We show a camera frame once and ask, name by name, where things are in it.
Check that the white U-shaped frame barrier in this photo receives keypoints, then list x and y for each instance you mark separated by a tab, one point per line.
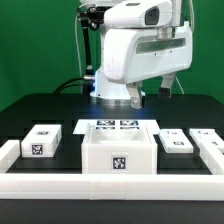
103	187

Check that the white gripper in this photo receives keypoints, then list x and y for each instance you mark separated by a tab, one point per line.
133	55

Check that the white cabinet box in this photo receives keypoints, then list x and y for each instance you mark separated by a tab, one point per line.
118	151

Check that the white cabinet door panel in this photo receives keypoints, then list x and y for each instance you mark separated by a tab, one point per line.
175	141

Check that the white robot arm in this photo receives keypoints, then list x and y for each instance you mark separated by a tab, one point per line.
163	15

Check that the white marker sheet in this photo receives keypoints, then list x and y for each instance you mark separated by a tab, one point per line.
81	125

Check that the white block with marker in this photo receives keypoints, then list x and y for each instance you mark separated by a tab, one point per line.
42	141

